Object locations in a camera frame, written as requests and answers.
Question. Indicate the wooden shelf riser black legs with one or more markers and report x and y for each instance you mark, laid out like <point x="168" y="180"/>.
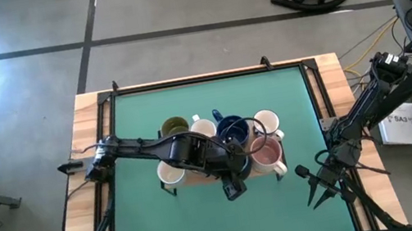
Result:
<point x="195" y="181"/>

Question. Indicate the white lettered mug pink interior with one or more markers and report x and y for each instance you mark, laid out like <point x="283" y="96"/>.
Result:
<point x="268" y="157"/>

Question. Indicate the white mug olive interior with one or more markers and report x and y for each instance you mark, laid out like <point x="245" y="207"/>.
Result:
<point x="174" y="125"/>

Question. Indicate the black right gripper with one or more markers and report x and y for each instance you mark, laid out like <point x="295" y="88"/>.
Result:
<point x="333" y="176"/>

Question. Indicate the black mounting bracket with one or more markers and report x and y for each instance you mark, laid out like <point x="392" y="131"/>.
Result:
<point x="71" y="167"/>

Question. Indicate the white booklet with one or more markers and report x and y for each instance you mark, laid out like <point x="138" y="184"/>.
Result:
<point x="403" y="127"/>

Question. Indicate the black table clamp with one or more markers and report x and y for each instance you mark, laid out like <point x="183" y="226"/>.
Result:
<point x="265" y="61"/>
<point x="115" y="85"/>

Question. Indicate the green patterned white mug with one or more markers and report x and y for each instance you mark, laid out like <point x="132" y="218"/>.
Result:
<point x="168" y="175"/>

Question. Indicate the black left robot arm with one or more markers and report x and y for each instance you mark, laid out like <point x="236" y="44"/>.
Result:
<point x="145" y="148"/>

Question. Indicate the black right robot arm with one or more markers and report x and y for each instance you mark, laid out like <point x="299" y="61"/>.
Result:
<point x="383" y="71"/>

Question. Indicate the red lattice patterned mug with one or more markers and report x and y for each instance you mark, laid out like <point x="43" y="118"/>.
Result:
<point x="204" y="127"/>

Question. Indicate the green table mat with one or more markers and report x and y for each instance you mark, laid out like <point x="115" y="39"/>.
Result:
<point x="165" y="221"/>

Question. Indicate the white mug blue flowers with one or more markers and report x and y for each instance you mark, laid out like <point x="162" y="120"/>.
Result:
<point x="269" y="120"/>

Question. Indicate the black aluminium table frame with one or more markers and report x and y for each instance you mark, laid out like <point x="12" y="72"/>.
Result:
<point x="204" y="78"/>

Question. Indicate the grey mounting bracket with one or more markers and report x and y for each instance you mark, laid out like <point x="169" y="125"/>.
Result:
<point x="327" y="124"/>

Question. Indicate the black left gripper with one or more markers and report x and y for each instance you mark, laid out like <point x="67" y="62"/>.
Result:
<point x="235" y="187"/>

